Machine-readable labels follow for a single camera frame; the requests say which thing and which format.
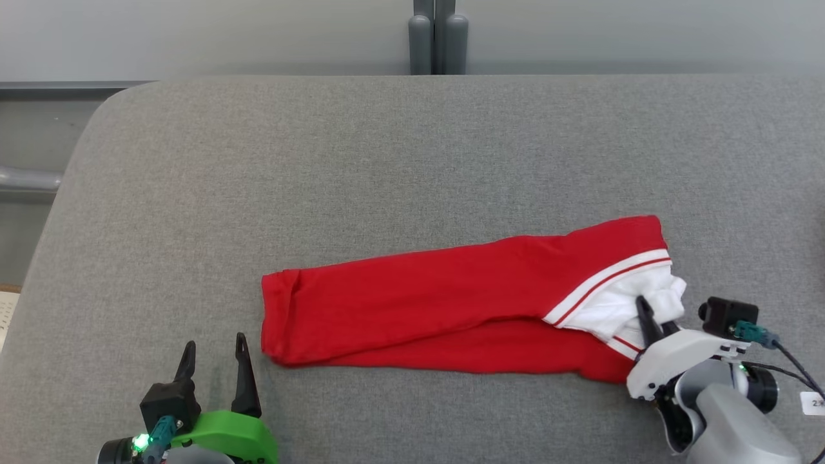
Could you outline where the teal camera cable plug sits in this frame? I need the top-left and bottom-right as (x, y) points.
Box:
(141, 416), (179, 464)
(733, 320), (780, 351)

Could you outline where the red Bulls basketball jersey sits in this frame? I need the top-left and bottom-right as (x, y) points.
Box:
(261, 215), (688, 385)

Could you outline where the grey metal frame post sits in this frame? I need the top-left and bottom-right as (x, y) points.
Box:
(408, 0), (469, 75)

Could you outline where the grey horizontal wall rail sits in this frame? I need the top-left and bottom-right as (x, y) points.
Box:
(0, 80), (155, 99)

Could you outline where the grey horizontal pipe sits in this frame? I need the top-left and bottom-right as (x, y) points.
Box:
(0, 166), (63, 194)

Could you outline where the teal left camera cable plug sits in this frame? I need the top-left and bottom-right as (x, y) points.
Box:
(141, 416), (179, 464)

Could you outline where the teal right camera cable plug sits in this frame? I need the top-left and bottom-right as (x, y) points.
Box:
(733, 320), (780, 351)

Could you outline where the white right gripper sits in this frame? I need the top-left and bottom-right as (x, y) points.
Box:
(626, 296), (752, 400)

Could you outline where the white perforated panel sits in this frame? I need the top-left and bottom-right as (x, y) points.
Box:
(0, 290), (21, 352)

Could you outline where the grey fabric sofa cushion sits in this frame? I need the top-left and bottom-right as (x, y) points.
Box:
(0, 74), (825, 464)

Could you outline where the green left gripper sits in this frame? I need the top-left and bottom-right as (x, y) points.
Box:
(171, 333), (279, 464)

